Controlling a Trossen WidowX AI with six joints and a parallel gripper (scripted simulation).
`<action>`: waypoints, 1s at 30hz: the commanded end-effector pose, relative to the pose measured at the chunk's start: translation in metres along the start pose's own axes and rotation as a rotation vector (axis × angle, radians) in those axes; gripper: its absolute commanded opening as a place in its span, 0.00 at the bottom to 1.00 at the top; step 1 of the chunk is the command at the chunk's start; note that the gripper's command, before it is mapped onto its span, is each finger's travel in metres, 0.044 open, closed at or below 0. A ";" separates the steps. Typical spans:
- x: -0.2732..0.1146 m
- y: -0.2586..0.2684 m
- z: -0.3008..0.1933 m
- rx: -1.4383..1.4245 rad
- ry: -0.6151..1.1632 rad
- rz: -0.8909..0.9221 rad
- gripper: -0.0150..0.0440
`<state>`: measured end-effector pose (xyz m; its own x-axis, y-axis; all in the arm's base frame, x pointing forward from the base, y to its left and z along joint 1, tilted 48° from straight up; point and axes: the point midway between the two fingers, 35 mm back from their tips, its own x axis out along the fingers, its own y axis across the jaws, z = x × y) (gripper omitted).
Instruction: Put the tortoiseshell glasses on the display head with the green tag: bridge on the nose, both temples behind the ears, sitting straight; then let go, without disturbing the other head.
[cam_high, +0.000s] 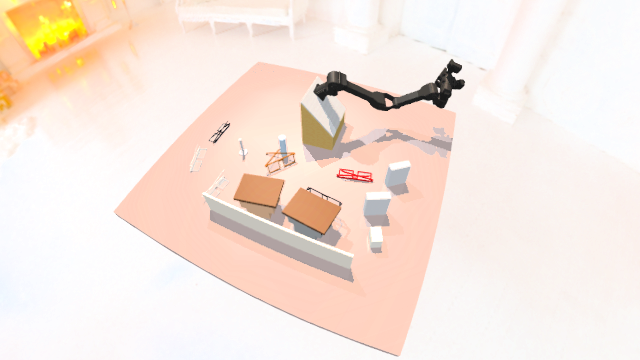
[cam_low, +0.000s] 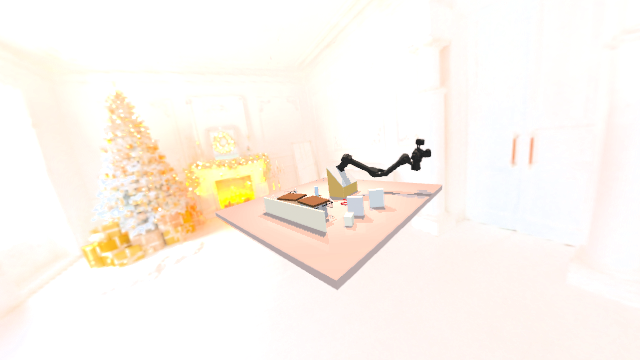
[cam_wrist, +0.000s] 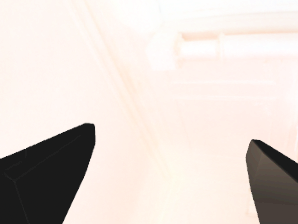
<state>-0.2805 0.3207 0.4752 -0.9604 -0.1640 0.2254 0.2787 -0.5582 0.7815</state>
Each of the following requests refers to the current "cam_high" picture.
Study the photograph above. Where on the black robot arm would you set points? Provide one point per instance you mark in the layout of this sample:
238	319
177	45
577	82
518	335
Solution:
337	81

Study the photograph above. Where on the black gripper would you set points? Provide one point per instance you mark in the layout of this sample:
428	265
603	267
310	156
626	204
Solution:
446	76

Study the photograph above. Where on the long white flat panel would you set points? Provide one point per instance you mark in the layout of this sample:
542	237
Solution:
280	233

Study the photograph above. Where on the light blue cylinder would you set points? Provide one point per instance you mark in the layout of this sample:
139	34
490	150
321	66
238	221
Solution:
282	143

